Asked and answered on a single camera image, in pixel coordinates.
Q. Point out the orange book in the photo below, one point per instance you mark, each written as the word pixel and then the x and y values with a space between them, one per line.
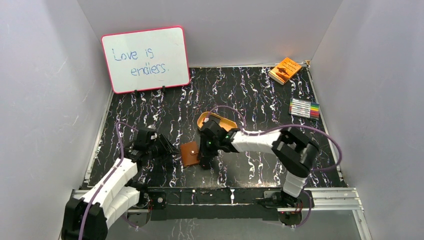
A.
pixel 284 71

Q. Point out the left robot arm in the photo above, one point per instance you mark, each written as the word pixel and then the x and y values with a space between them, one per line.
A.
pixel 90 216

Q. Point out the coloured marker pen set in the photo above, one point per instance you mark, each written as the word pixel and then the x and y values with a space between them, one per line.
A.
pixel 304 109

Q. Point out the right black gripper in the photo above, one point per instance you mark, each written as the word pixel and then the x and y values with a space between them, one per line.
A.
pixel 204 153

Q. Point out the orange oval tray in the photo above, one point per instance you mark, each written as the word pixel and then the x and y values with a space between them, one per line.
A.
pixel 222 121

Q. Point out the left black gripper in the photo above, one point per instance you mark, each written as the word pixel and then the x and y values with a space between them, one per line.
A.
pixel 160 145

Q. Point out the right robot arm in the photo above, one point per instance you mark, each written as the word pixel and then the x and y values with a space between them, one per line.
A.
pixel 291 146

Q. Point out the pink framed whiteboard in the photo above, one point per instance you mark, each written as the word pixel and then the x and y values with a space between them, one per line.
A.
pixel 146 59

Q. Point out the brown leather card holder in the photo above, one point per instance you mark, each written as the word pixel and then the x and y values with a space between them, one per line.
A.
pixel 189 154

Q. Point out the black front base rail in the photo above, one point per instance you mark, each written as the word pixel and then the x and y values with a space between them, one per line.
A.
pixel 171 203

